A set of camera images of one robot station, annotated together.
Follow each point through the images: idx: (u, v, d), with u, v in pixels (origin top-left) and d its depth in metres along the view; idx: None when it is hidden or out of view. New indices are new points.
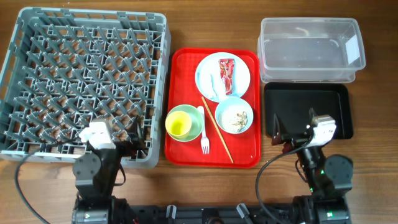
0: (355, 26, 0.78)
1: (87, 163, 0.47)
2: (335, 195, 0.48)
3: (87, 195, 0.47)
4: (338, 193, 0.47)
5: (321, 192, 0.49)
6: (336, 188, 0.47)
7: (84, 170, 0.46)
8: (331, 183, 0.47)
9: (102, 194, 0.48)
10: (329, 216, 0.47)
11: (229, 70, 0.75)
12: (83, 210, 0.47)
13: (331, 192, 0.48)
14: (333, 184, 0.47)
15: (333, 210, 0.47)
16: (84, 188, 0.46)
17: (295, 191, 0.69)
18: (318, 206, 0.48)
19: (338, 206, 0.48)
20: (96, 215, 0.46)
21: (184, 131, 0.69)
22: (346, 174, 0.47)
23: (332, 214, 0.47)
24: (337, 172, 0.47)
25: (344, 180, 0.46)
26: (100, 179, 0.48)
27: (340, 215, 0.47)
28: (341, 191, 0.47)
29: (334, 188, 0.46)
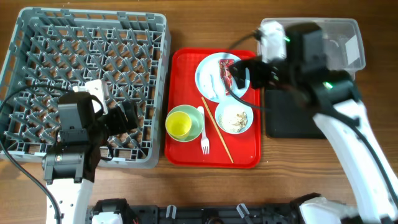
0: (355, 26, 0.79)
1: (76, 96, 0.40)
2: (317, 61, 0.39)
3: (68, 133, 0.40)
4: (316, 56, 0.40)
5: (301, 63, 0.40)
6: (311, 52, 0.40)
7: (71, 99, 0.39)
8: (303, 44, 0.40)
9: (83, 132, 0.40)
10: (328, 88, 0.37)
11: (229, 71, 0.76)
12: (54, 152, 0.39)
13: (311, 58, 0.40)
14: (306, 44, 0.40)
15: (331, 78, 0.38)
16: (67, 117, 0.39)
17: (296, 192, 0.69)
18: (306, 80, 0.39)
19: (335, 76, 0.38)
20: (68, 158, 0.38)
21: (186, 130, 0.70)
22: (311, 29, 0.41)
23: (332, 85, 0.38)
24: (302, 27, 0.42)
25: (314, 37, 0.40)
26: (86, 118, 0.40)
27: (342, 84, 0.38)
28: (318, 52, 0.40)
29: (306, 40, 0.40)
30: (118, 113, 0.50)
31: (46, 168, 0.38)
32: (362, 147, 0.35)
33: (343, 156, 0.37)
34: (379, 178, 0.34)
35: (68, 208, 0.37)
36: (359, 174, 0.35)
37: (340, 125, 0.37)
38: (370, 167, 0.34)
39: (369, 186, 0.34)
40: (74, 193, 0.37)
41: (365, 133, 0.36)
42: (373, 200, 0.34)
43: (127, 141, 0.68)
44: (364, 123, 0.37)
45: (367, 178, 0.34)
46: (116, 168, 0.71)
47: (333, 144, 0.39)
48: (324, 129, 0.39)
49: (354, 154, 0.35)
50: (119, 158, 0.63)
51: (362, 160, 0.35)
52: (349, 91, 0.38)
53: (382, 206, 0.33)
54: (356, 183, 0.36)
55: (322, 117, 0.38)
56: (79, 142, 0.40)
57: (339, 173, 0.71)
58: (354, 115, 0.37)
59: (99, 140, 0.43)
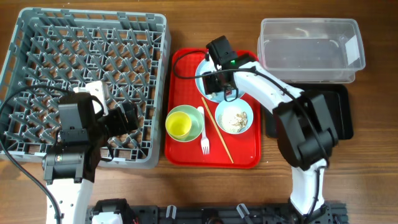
0: (355, 27, 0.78)
1: (77, 96, 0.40)
2: (229, 55, 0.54)
3: (68, 134, 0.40)
4: (227, 52, 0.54)
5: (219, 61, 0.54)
6: (224, 50, 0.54)
7: (71, 100, 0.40)
8: (216, 48, 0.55)
9: (83, 132, 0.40)
10: (232, 63, 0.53)
11: None
12: (54, 152, 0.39)
13: (224, 53, 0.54)
14: (218, 48, 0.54)
15: (235, 58, 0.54)
16: (68, 117, 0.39)
17: (291, 185, 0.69)
18: (225, 66, 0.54)
19: (242, 58, 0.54)
20: (68, 158, 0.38)
21: (185, 131, 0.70)
22: (218, 38, 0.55)
23: (236, 61, 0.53)
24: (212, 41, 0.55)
25: (223, 42, 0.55)
26: (87, 119, 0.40)
27: (244, 61, 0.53)
28: (227, 48, 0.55)
29: (215, 47, 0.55)
30: (118, 114, 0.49)
31: (46, 168, 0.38)
32: (259, 78, 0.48)
33: (254, 91, 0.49)
34: (272, 88, 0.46)
35: (68, 208, 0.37)
36: (262, 93, 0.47)
37: (243, 73, 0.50)
38: (266, 86, 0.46)
39: (268, 93, 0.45)
40: (74, 193, 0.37)
41: (262, 71, 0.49)
42: (272, 100, 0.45)
43: (127, 141, 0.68)
44: (260, 66, 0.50)
45: (265, 92, 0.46)
46: (116, 168, 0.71)
47: (249, 90, 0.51)
48: (242, 86, 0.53)
49: (255, 84, 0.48)
50: (119, 158, 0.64)
51: (260, 84, 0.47)
52: (246, 61, 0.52)
53: (278, 101, 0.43)
54: (265, 102, 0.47)
55: (235, 76, 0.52)
56: (79, 142, 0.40)
57: (339, 173, 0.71)
58: (252, 65, 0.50)
59: (99, 140, 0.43)
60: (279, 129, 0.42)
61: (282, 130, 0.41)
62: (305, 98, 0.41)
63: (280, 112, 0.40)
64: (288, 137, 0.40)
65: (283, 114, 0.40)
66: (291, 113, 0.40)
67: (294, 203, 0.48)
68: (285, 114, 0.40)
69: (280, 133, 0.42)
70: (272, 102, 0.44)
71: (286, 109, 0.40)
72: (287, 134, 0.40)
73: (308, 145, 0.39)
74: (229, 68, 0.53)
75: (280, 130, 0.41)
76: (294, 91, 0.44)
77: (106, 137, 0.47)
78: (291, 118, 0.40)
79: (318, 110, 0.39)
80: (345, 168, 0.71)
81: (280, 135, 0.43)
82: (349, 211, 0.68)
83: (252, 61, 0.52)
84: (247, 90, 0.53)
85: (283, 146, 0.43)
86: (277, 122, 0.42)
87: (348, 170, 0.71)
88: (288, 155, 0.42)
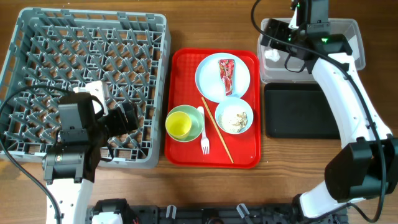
0: (354, 27, 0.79)
1: (76, 96, 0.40)
2: (321, 25, 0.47)
3: (68, 134, 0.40)
4: (321, 21, 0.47)
5: (308, 24, 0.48)
6: (318, 16, 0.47)
7: (71, 99, 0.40)
8: (310, 9, 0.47)
9: (84, 132, 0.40)
10: (324, 42, 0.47)
11: (229, 71, 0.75)
12: (54, 152, 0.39)
13: (316, 22, 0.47)
14: (313, 7, 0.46)
15: (329, 37, 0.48)
16: (68, 117, 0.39)
17: (291, 186, 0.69)
18: (310, 38, 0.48)
19: (337, 39, 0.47)
20: (68, 158, 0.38)
21: (186, 131, 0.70)
22: None
23: (327, 40, 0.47)
24: None
25: (323, 5, 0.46)
26: (87, 119, 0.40)
27: (335, 44, 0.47)
28: (324, 17, 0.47)
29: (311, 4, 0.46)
30: (118, 114, 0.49)
31: (46, 168, 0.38)
32: (347, 85, 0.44)
33: (331, 89, 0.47)
34: (359, 109, 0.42)
35: (68, 208, 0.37)
36: (342, 104, 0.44)
37: (331, 68, 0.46)
38: (350, 95, 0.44)
39: (352, 115, 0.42)
40: (74, 193, 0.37)
41: (353, 74, 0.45)
42: (351, 124, 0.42)
43: (127, 141, 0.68)
44: (352, 68, 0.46)
45: (350, 109, 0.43)
46: (116, 168, 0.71)
47: (323, 82, 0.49)
48: (319, 74, 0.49)
49: (342, 92, 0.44)
50: (119, 158, 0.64)
51: (347, 94, 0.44)
52: (340, 50, 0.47)
53: (360, 133, 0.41)
54: (337, 108, 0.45)
55: (316, 61, 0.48)
56: (79, 142, 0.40)
57: None
58: (344, 61, 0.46)
59: (99, 140, 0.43)
60: (342, 158, 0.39)
61: (346, 162, 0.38)
62: (388, 141, 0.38)
63: (357, 150, 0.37)
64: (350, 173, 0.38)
65: (360, 152, 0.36)
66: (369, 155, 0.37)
67: (303, 203, 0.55)
68: (362, 151, 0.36)
69: (340, 164, 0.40)
70: (352, 127, 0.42)
71: (365, 145, 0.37)
72: (353, 170, 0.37)
73: (362, 186, 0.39)
74: (314, 43, 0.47)
75: (344, 161, 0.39)
76: (381, 130, 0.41)
77: (106, 137, 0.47)
78: (367, 158, 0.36)
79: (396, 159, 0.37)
80: None
81: (337, 162, 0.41)
82: (349, 211, 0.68)
83: (347, 53, 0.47)
84: (319, 79, 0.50)
85: (334, 176, 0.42)
86: (344, 151, 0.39)
87: None
88: (334, 185, 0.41)
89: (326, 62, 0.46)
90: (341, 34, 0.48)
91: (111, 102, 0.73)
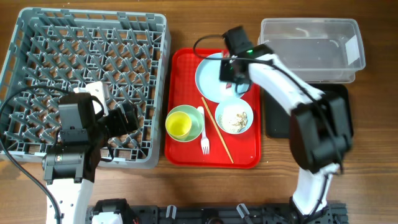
0: (355, 27, 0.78)
1: (77, 96, 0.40)
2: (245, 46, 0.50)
3: (68, 134, 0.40)
4: (244, 43, 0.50)
5: (235, 50, 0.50)
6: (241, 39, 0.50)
7: (71, 99, 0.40)
8: (231, 38, 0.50)
9: (84, 132, 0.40)
10: (249, 54, 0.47)
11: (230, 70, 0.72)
12: (54, 152, 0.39)
13: (240, 44, 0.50)
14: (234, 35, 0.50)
15: (252, 48, 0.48)
16: (68, 117, 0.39)
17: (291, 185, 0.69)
18: (240, 56, 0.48)
19: (262, 48, 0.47)
20: (68, 158, 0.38)
21: (186, 131, 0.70)
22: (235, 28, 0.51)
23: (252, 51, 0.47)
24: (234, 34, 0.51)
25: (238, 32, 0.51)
26: (87, 119, 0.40)
27: (259, 53, 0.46)
28: (245, 39, 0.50)
29: (232, 37, 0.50)
30: (118, 114, 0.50)
31: (46, 168, 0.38)
32: (278, 73, 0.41)
33: (268, 86, 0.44)
34: (290, 83, 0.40)
35: (68, 208, 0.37)
36: (276, 88, 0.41)
37: (260, 65, 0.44)
38: (281, 80, 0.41)
39: (285, 91, 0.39)
40: (74, 193, 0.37)
41: (281, 65, 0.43)
42: (290, 99, 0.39)
43: (127, 141, 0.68)
44: (278, 61, 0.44)
45: (283, 88, 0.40)
46: (116, 168, 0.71)
47: (261, 83, 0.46)
48: (257, 78, 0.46)
49: (274, 79, 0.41)
50: (119, 158, 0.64)
51: (276, 79, 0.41)
52: (264, 53, 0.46)
53: (297, 101, 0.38)
54: (278, 97, 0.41)
55: (249, 68, 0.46)
56: (78, 142, 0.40)
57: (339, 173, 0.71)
58: (269, 59, 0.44)
59: (99, 141, 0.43)
60: (294, 132, 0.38)
61: (296, 130, 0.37)
62: (324, 99, 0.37)
63: (298, 113, 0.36)
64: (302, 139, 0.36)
65: (301, 114, 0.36)
66: (310, 115, 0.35)
67: (297, 201, 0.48)
68: (304, 114, 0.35)
69: (295, 135, 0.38)
70: (290, 102, 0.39)
71: (305, 107, 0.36)
72: (303, 133, 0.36)
73: (323, 150, 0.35)
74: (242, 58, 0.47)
75: (295, 132, 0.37)
76: (313, 93, 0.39)
77: (106, 137, 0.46)
78: (309, 119, 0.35)
79: (337, 114, 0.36)
80: (346, 168, 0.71)
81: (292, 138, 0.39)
82: (349, 211, 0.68)
83: (270, 53, 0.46)
84: (259, 82, 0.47)
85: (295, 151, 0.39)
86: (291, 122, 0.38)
87: (348, 170, 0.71)
88: (299, 160, 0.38)
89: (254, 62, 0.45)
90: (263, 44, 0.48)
91: (112, 102, 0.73)
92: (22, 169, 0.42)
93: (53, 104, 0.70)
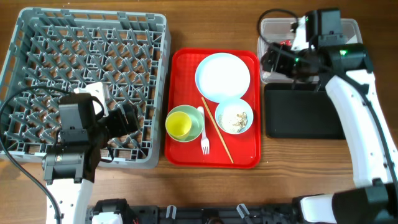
0: (355, 27, 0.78)
1: (77, 97, 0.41)
2: (333, 37, 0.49)
3: (68, 135, 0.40)
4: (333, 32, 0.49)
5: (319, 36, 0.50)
6: (329, 27, 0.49)
7: (72, 100, 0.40)
8: (320, 20, 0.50)
9: (85, 132, 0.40)
10: (341, 53, 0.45)
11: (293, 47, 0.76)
12: (54, 152, 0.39)
13: (329, 33, 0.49)
14: (323, 18, 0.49)
15: (347, 49, 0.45)
16: (68, 117, 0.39)
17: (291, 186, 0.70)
18: (326, 48, 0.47)
19: (357, 51, 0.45)
20: (68, 158, 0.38)
21: (185, 131, 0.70)
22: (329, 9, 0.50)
23: (346, 52, 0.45)
24: (328, 21, 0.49)
25: (332, 16, 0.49)
26: (87, 119, 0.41)
27: (352, 56, 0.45)
28: (335, 28, 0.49)
29: (323, 17, 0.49)
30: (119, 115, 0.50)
31: (46, 168, 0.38)
32: (365, 111, 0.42)
33: (346, 116, 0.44)
34: (377, 140, 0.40)
35: (68, 208, 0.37)
36: (357, 134, 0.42)
37: (348, 91, 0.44)
38: (368, 124, 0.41)
39: (369, 150, 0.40)
40: (74, 193, 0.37)
41: (371, 99, 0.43)
42: (369, 162, 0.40)
43: (127, 141, 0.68)
44: (372, 91, 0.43)
45: (368, 145, 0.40)
46: (116, 168, 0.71)
47: (336, 102, 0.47)
48: (334, 94, 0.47)
49: (359, 117, 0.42)
50: (119, 158, 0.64)
51: (364, 122, 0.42)
52: (358, 66, 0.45)
53: (376, 172, 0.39)
54: (354, 137, 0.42)
55: (331, 79, 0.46)
56: (79, 142, 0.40)
57: (339, 173, 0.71)
58: (364, 83, 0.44)
59: (99, 141, 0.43)
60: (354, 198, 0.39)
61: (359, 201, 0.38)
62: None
63: (372, 199, 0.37)
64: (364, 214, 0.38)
65: (376, 201, 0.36)
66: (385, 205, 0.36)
67: (303, 207, 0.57)
68: (377, 195, 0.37)
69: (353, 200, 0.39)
70: (370, 167, 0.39)
71: (382, 191, 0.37)
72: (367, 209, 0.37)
73: None
74: (336, 55, 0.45)
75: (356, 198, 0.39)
76: (397, 163, 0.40)
77: (107, 138, 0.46)
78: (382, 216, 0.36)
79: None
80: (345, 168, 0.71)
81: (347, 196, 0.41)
82: None
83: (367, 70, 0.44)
84: (331, 97, 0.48)
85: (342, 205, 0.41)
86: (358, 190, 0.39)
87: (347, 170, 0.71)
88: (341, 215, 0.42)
89: (345, 83, 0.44)
90: (361, 46, 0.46)
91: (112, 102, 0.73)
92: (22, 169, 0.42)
93: (52, 104, 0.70)
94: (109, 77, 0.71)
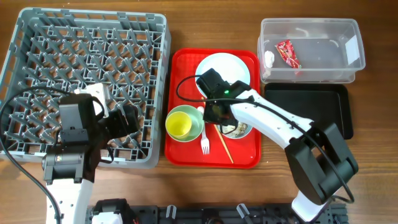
0: (354, 26, 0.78)
1: (77, 97, 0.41)
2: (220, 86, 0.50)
3: (68, 135, 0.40)
4: (219, 84, 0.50)
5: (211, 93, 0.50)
6: (215, 82, 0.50)
7: (72, 100, 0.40)
8: (206, 81, 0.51)
9: (85, 132, 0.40)
10: (227, 94, 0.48)
11: (289, 52, 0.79)
12: (54, 152, 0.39)
13: (217, 86, 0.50)
14: (208, 79, 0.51)
15: (229, 88, 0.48)
16: (69, 117, 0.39)
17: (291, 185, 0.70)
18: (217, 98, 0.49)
19: (237, 86, 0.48)
20: (68, 159, 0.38)
21: (185, 131, 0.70)
22: (207, 73, 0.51)
23: (229, 91, 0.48)
24: (211, 79, 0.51)
25: (213, 76, 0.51)
26: (87, 120, 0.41)
27: (236, 93, 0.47)
28: (216, 81, 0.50)
29: (204, 79, 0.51)
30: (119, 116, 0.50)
31: (46, 168, 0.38)
32: (260, 110, 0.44)
33: (250, 121, 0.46)
34: (278, 120, 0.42)
35: (68, 208, 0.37)
36: (265, 127, 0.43)
37: (241, 105, 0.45)
38: (268, 117, 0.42)
39: (275, 129, 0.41)
40: (74, 193, 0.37)
41: (260, 101, 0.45)
42: (280, 135, 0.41)
43: (127, 140, 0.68)
44: (257, 96, 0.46)
45: (273, 127, 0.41)
46: (116, 168, 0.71)
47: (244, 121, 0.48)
48: (241, 119, 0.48)
49: (260, 118, 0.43)
50: (119, 158, 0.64)
51: (263, 117, 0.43)
52: (241, 90, 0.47)
53: (289, 137, 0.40)
54: (266, 132, 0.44)
55: (231, 109, 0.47)
56: (78, 142, 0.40)
57: None
58: (249, 96, 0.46)
59: (99, 141, 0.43)
60: (294, 167, 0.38)
61: (298, 169, 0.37)
62: (317, 129, 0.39)
63: (294, 152, 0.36)
64: (308, 177, 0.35)
65: (298, 152, 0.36)
66: (306, 150, 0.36)
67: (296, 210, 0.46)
68: (298, 150, 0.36)
69: (295, 168, 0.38)
70: (282, 139, 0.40)
71: (302, 144, 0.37)
72: (304, 172, 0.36)
73: (329, 182, 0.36)
74: (222, 98, 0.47)
75: (296, 171, 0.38)
76: (303, 123, 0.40)
77: (106, 139, 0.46)
78: (308, 158, 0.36)
79: (333, 140, 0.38)
80: None
81: (298, 179, 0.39)
82: (349, 211, 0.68)
83: (247, 89, 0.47)
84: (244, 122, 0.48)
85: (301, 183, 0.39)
86: (290, 160, 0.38)
87: None
88: (307, 192, 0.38)
89: (235, 104, 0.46)
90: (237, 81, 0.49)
91: (113, 102, 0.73)
92: (23, 170, 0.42)
93: (51, 103, 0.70)
94: (109, 77, 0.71)
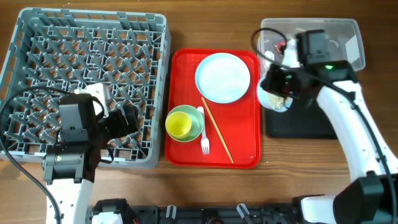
0: (355, 27, 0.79)
1: (76, 97, 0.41)
2: (321, 55, 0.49)
3: (68, 135, 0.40)
4: (320, 51, 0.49)
5: (308, 56, 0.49)
6: (317, 47, 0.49)
7: (72, 99, 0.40)
8: (308, 42, 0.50)
9: (86, 132, 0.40)
10: (328, 70, 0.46)
11: None
12: (54, 152, 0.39)
13: (316, 51, 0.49)
14: (311, 38, 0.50)
15: (333, 65, 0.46)
16: (69, 117, 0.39)
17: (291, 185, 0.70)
18: (316, 67, 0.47)
19: (342, 66, 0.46)
20: (68, 159, 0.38)
21: (185, 131, 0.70)
22: (316, 31, 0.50)
23: (332, 67, 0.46)
24: (321, 46, 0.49)
25: (319, 36, 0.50)
26: (86, 121, 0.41)
27: (335, 74, 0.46)
28: (321, 47, 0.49)
29: (307, 36, 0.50)
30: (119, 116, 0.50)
31: (46, 168, 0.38)
32: (355, 115, 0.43)
33: (336, 117, 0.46)
34: (370, 142, 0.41)
35: (68, 208, 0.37)
36: (351, 136, 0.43)
37: (337, 96, 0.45)
38: (359, 129, 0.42)
39: (360, 147, 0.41)
40: (74, 193, 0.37)
41: (360, 104, 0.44)
42: (359, 155, 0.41)
43: (127, 140, 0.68)
44: (359, 98, 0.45)
45: (360, 142, 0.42)
46: (115, 168, 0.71)
47: (326, 108, 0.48)
48: (324, 102, 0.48)
49: (351, 124, 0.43)
50: (119, 158, 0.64)
51: (356, 128, 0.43)
52: (344, 77, 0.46)
53: (371, 167, 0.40)
54: (347, 140, 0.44)
55: (322, 89, 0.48)
56: (78, 142, 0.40)
57: (339, 173, 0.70)
58: (351, 91, 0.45)
59: (99, 141, 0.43)
60: (352, 190, 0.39)
61: (356, 196, 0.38)
62: None
63: (367, 185, 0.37)
64: (359, 206, 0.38)
65: (370, 188, 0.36)
66: (380, 190, 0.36)
67: (304, 207, 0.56)
68: (372, 186, 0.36)
69: (352, 192, 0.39)
70: (363, 162, 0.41)
71: (377, 180, 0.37)
72: (359, 201, 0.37)
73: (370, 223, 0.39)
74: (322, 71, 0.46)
75: (351, 197, 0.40)
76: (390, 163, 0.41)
77: (107, 139, 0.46)
78: (375, 198, 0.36)
79: None
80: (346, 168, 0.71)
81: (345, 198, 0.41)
82: None
83: (352, 81, 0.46)
84: (324, 107, 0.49)
85: (345, 203, 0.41)
86: (354, 183, 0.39)
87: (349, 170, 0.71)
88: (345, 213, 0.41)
89: (333, 91, 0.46)
90: (346, 61, 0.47)
91: (113, 102, 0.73)
92: (23, 170, 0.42)
93: (51, 103, 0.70)
94: (109, 77, 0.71)
